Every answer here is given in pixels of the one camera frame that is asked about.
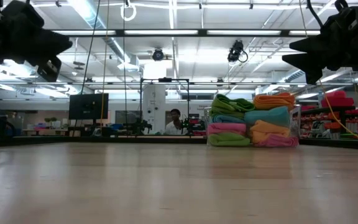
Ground yellow hanging cable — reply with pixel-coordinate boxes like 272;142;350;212
298;0;358;141

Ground red stacked bins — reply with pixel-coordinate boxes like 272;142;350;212
320;90;356;108

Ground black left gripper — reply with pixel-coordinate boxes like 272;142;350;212
0;0;73;83

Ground clear plastic bin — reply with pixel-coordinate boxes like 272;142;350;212
203;104;303;148

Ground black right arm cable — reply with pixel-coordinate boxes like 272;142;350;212
305;0;325;29

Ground white ceiling cable loop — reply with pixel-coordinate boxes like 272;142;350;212
119;2;138;22

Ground black rig frame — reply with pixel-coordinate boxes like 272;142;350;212
139;77;191;138

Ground black shelf table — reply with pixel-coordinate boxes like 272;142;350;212
300;105;358;138

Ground white pillar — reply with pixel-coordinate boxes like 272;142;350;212
142;84;167;135

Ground person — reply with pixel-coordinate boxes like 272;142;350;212
165;108;185;136

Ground thin black hanging cable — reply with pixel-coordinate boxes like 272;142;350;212
122;0;129;136

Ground black ceiling device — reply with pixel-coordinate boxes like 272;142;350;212
227;39;249;63

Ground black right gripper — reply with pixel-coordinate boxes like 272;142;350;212
282;6;358;85

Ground silver ceiling duct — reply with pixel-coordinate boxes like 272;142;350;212
101;36;141;71

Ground green microfiber towel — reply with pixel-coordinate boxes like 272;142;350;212
208;133;252;148
209;93;256;118

